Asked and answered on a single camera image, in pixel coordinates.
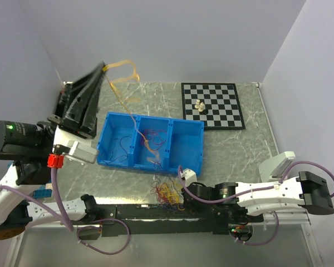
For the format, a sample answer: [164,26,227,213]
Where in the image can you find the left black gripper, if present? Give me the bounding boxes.
[38,60,110,157]

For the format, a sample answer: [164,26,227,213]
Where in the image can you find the blue three-compartment plastic bin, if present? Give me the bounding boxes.
[97,112,204,175]

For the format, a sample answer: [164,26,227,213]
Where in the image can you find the yellow thin cable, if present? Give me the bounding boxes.
[102,58,163,165]

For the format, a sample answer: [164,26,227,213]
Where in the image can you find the red thin cable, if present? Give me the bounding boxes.
[140,128,169,172]

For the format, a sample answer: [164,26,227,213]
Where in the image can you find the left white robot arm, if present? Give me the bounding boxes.
[0,62,105,240]

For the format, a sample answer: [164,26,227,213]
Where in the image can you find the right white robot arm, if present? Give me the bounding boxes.
[182,171,334,222]

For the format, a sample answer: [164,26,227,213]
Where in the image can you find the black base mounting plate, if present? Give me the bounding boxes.
[65,202,265,238]

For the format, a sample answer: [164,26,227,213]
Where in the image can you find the white stand device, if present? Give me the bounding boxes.
[258,151,296,182]

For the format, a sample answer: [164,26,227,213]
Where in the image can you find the white chess piece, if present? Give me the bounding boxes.
[194,99,200,109]
[198,102,205,112]

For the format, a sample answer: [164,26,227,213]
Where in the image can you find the blue toy brick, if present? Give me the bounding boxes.
[33,182,52,199]

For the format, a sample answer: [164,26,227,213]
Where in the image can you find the black and white chessboard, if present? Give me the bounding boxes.
[181,83,245,130]

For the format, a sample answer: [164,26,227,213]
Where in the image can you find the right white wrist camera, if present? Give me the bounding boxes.
[179,169,197,186]

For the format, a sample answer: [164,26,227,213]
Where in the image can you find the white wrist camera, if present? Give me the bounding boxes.
[179,169,197,186]
[47,141,99,169]

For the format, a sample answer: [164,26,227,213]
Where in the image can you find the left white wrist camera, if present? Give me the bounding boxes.
[47,141,99,169]

